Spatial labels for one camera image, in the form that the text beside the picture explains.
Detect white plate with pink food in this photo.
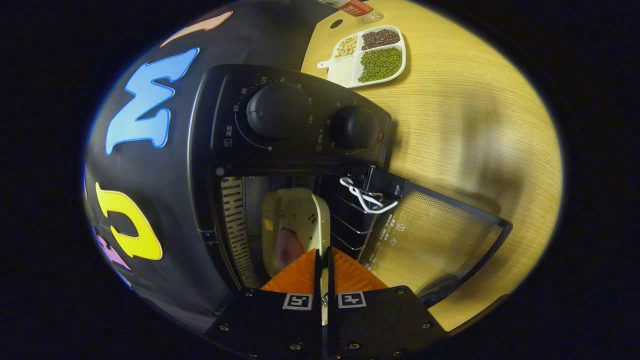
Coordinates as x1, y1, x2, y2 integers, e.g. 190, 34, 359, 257
260, 187, 332, 279

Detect clear bottle with red label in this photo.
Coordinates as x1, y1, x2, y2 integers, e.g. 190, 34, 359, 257
320, 0, 385, 24

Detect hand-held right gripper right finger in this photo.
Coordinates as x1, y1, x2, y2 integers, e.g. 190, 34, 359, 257
327, 245, 449, 360

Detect white divided dish of beans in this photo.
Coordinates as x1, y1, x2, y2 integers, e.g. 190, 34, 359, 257
316, 25, 407, 90

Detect black electric oven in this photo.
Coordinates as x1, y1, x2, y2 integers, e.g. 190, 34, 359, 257
187, 63, 514, 309

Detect white cord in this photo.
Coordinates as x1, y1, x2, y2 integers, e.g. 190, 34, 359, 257
339, 175, 399, 215

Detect black oven knob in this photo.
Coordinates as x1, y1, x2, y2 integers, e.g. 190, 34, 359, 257
245, 82, 312, 141
329, 105, 380, 150

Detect oven wire rack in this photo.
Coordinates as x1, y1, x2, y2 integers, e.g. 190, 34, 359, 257
327, 187, 387, 261

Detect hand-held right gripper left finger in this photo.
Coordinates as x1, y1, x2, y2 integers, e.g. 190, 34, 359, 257
206, 247, 324, 360

